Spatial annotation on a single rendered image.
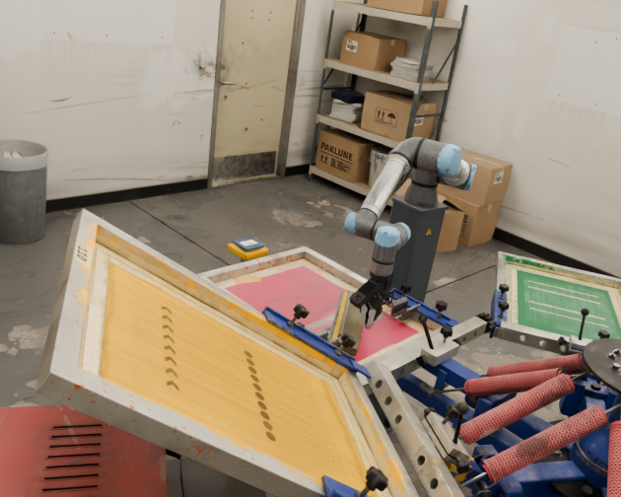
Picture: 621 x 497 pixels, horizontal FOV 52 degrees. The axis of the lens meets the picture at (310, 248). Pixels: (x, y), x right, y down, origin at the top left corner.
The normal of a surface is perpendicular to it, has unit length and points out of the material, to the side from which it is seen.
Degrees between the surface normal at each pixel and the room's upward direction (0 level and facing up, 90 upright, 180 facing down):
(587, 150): 90
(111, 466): 0
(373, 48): 88
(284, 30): 90
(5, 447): 0
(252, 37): 90
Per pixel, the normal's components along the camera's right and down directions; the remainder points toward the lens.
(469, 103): -0.71, 0.18
